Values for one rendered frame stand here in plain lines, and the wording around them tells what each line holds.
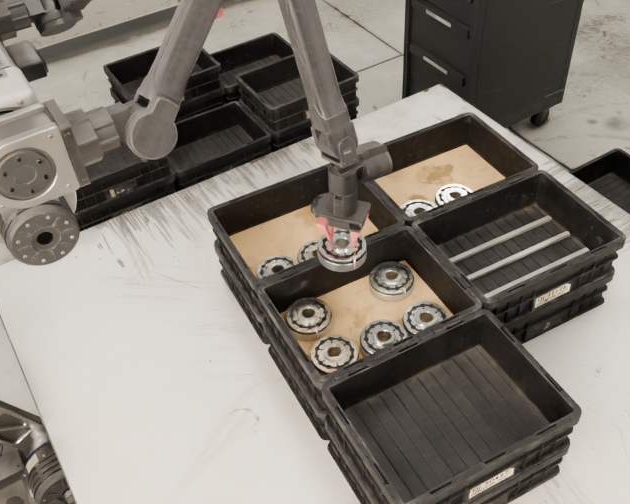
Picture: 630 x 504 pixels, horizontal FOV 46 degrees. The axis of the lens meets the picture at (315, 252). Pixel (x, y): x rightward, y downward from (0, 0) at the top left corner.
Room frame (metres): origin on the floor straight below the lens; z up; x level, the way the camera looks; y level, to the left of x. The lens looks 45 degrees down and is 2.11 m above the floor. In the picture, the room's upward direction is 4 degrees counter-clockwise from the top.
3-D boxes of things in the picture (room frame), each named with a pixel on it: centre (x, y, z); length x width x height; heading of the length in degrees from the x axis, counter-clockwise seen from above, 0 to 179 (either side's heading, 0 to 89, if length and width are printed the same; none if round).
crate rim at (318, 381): (1.05, -0.11, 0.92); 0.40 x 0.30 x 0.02; 115
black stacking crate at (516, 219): (1.21, -0.47, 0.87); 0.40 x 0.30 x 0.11; 115
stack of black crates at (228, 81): (2.86, 0.21, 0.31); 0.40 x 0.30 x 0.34; 119
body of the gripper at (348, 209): (1.11, -0.06, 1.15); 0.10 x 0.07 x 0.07; 67
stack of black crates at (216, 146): (2.32, 0.37, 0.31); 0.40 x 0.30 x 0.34; 119
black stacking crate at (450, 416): (0.77, -0.23, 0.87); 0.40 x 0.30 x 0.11; 115
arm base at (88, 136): (0.97, 0.34, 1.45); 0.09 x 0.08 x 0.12; 29
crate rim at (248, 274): (1.32, 0.02, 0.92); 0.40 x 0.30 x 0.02; 115
